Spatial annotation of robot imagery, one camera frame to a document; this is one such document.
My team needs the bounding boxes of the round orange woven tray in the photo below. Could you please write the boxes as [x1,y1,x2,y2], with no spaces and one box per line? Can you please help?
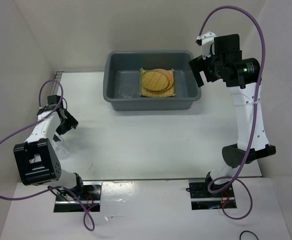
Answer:
[157,68,174,90]

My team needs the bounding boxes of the square bamboo mat tray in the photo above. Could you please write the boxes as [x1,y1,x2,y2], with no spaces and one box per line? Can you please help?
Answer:
[139,68,175,98]

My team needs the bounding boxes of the round green-rimmed bamboo tray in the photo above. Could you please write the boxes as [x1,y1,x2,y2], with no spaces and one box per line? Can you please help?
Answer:
[141,70,170,92]

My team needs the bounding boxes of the clear glass bowl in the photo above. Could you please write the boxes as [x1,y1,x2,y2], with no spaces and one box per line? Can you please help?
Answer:
[118,85,134,99]

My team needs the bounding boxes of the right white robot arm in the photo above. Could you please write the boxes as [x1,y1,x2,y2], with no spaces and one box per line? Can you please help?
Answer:
[189,31,276,197]

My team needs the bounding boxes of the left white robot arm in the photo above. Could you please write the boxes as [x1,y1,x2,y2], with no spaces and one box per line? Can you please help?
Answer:
[13,95,85,200]

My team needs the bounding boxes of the grey plastic bin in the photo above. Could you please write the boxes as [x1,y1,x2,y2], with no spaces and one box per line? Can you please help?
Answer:
[103,50,201,111]

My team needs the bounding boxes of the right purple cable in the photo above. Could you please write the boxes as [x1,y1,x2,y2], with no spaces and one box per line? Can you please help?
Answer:
[197,5,265,220]

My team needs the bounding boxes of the purple cable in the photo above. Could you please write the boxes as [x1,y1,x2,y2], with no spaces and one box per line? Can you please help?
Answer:
[197,5,265,220]
[0,79,95,232]

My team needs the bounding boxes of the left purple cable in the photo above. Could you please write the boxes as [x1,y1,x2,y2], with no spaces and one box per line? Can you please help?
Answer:
[0,79,95,232]

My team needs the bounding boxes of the aluminium table edge rail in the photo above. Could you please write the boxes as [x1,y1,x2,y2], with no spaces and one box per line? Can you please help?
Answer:
[25,71,64,182]

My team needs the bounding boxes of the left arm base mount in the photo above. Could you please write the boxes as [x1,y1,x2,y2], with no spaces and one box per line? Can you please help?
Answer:
[52,181,102,213]

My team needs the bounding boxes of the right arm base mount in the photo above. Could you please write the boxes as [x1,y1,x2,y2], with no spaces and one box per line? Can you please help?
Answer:
[186,179,237,210]

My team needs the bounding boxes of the black cable loop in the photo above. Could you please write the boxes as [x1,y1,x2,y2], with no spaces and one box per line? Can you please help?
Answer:
[239,230,260,240]

